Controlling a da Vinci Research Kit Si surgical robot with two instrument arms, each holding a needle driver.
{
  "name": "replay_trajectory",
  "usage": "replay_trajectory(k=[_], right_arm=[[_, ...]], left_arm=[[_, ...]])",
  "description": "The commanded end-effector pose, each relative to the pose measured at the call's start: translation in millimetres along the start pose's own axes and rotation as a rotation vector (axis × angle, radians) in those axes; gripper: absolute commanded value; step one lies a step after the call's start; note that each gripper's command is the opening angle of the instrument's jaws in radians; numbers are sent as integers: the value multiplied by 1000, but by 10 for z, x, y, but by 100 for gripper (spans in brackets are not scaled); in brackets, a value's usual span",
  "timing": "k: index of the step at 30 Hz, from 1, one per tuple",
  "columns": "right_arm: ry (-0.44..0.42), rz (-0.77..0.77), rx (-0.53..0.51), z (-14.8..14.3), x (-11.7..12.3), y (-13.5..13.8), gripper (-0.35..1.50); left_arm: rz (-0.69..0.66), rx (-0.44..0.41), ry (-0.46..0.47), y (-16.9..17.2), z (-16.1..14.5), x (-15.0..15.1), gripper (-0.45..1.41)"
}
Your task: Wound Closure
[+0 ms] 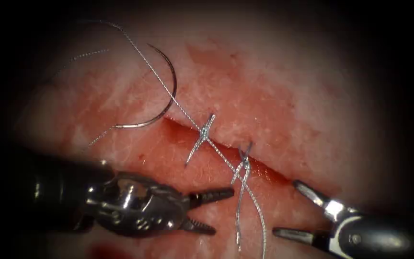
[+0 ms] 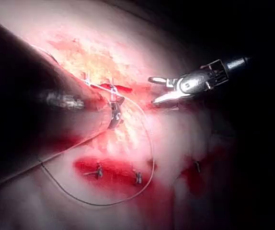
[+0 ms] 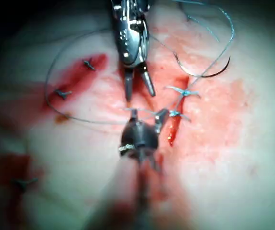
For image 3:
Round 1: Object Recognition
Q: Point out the left arm needle driver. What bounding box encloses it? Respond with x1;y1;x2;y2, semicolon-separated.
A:
111;0;151;69

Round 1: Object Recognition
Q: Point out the left arm needle driver jaw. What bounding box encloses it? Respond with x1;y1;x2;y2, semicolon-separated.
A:
124;68;134;101
139;66;157;98

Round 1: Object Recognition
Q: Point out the right arm needle driver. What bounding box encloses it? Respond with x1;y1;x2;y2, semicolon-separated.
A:
119;118;159;161

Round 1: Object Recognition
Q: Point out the right arm needle driver jaw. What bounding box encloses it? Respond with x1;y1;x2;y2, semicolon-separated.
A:
130;109;139;124
153;108;170;134

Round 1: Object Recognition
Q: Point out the blue thread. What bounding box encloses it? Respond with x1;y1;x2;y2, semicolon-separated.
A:
44;0;235;125

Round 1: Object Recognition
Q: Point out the blue stitching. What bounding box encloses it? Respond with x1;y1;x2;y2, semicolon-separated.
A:
11;177;39;192
54;58;97;100
165;85;202;123

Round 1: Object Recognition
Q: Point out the tissue pad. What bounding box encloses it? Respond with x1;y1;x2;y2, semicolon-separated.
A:
0;0;275;230

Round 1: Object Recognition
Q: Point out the curved steel needle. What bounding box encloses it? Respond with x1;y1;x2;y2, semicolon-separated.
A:
174;52;232;79

